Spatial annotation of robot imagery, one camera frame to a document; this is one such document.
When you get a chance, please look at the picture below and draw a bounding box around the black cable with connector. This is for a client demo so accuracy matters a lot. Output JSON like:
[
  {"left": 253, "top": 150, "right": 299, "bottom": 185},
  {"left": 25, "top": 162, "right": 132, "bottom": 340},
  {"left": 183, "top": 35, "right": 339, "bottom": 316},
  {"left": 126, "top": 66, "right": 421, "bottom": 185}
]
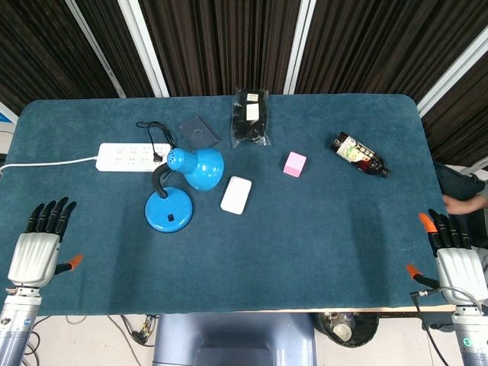
[{"left": 409, "top": 289, "right": 451, "bottom": 366}]

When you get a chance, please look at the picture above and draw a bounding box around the white power strip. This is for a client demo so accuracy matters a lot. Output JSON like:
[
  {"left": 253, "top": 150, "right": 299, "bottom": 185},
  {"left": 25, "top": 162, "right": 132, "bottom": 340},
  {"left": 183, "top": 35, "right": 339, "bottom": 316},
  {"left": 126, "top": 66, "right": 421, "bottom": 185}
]
[{"left": 95, "top": 143, "right": 173, "bottom": 172}]

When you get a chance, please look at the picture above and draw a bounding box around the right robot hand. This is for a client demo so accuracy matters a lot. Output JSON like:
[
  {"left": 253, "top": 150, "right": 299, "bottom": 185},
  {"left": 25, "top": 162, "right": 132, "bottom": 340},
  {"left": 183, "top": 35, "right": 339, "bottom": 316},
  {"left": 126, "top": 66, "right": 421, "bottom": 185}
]
[{"left": 406, "top": 208, "right": 486, "bottom": 294}]

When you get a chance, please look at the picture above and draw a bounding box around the plastic bag of black items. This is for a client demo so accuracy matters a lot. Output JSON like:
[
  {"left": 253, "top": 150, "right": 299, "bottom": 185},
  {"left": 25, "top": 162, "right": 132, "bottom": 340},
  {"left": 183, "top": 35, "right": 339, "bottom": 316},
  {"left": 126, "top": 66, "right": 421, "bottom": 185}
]
[{"left": 230, "top": 87, "right": 271, "bottom": 149}]

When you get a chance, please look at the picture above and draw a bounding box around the blue felt table mat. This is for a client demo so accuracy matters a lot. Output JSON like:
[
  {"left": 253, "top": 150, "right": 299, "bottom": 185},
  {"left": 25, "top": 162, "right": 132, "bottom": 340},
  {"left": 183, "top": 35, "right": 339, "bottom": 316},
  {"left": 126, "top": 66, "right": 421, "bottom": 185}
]
[{"left": 0, "top": 94, "right": 449, "bottom": 316}]

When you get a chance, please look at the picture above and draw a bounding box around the paper cup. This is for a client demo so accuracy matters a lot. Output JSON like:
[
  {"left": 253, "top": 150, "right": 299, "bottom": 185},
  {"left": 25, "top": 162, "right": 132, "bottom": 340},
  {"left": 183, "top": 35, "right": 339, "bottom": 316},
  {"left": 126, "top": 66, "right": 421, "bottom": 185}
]
[{"left": 333, "top": 323, "right": 352, "bottom": 342}]

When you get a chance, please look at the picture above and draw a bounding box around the white rounded rectangular box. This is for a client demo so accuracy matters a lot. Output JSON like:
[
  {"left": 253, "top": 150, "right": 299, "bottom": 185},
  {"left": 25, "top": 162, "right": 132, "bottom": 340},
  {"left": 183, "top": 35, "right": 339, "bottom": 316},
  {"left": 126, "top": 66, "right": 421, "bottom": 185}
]
[{"left": 220, "top": 175, "right": 253, "bottom": 216}]

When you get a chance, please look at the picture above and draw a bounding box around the small pink block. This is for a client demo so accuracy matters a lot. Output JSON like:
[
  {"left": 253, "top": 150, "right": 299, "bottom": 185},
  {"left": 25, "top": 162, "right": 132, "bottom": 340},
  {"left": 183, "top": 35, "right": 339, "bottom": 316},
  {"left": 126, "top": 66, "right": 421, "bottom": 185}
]
[{"left": 282, "top": 151, "right": 308, "bottom": 178}]

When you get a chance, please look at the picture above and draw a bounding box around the black waste bin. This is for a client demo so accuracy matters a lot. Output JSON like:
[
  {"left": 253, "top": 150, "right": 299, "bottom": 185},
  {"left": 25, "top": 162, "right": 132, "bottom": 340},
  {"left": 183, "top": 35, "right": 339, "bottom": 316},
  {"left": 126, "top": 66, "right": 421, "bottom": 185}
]
[{"left": 318, "top": 310, "right": 382, "bottom": 348}]

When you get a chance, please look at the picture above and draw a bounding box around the dark transparent square case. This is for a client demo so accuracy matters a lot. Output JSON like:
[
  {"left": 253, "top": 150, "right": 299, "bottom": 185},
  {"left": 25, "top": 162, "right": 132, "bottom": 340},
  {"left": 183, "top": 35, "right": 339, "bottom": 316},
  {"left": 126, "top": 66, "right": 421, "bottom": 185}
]
[{"left": 178, "top": 115, "right": 221, "bottom": 149}]

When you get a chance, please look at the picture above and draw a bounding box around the blue desk lamp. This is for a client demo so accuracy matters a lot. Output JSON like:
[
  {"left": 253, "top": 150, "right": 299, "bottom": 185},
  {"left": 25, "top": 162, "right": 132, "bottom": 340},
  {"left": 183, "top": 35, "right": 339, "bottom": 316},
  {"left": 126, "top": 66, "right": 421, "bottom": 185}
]
[{"left": 143, "top": 146, "right": 226, "bottom": 233}]

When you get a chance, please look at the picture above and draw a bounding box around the person's dark blue clothing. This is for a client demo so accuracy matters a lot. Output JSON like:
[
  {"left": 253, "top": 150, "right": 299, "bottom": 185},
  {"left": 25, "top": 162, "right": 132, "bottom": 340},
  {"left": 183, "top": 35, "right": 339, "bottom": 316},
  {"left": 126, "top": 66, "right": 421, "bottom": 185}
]
[{"left": 433, "top": 162, "right": 486, "bottom": 202}]

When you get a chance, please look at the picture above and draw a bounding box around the person's bare hand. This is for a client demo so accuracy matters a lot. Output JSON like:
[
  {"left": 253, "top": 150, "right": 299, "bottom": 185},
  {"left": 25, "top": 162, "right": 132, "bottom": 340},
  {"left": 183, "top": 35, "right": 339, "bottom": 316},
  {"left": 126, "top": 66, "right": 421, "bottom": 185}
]
[{"left": 444, "top": 192, "right": 488, "bottom": 217}]

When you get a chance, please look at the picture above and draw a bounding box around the white aluminium frame post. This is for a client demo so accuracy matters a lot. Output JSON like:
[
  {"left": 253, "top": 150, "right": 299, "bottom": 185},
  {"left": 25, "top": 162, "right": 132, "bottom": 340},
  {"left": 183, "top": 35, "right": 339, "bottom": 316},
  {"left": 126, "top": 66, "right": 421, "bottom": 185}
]
[
  {"left": 416, "top": 28, "right": 488, "bottom": 117},
  {"left": 117, "top": 0, "right": 170, "bottom": 98},
  {"left": 64, "top": 0, "right": 127, "bottom": 98},
  {"left": 283, "top": 0, "right": 316, "bottom": 95}
]

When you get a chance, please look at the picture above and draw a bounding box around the white power strip cable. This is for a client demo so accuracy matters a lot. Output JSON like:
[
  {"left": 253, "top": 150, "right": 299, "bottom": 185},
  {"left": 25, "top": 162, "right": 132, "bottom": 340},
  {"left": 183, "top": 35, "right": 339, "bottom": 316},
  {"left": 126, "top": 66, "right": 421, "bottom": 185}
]
[{"left": 0, "top": 155, "right": 98, "bottom": 172}]

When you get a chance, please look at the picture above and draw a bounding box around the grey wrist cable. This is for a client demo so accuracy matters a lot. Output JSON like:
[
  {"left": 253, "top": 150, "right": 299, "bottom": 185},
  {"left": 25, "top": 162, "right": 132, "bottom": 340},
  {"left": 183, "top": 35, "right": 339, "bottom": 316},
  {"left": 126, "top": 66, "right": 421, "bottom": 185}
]
[{"left": 438, "top": 286, "right": 483, "bottom": 310}]

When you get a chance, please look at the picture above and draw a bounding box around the dark drink bottle with label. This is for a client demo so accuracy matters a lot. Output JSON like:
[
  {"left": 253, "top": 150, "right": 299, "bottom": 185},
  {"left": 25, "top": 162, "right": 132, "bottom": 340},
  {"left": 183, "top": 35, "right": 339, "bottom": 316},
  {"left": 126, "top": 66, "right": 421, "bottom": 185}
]
[{"left": 329, "top": 131, "right": 392, "bottom": 179}]

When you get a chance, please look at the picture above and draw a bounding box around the floor cable bundle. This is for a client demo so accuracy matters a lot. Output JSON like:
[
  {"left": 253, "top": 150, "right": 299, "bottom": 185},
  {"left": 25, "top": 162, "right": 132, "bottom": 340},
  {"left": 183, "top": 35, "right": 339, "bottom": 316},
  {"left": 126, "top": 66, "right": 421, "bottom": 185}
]
[{"left": 108, "top": 314, "right": 159, "bottom": 348}]

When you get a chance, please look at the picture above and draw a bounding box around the dark pleated curtain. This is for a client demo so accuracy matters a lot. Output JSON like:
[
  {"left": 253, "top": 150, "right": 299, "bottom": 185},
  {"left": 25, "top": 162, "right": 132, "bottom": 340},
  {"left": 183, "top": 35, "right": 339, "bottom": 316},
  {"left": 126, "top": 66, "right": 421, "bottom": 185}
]
[{"left": 0, "top": 0, "right": 488, "bottom": 169}]

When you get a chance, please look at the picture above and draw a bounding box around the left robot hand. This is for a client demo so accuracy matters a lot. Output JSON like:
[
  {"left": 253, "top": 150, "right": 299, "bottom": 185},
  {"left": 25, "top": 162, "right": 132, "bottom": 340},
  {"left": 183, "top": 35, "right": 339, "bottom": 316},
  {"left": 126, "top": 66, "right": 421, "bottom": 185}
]
[{"left": 7, "top": 196, "right": 84, "bottom": 289}]

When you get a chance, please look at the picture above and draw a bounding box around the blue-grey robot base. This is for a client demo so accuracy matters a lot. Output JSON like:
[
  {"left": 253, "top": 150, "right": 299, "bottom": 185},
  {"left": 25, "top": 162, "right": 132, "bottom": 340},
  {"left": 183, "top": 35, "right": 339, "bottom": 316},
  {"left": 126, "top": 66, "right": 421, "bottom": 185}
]
[{"left": 152, "top": 312, "right": 318, "bottom": 366}]

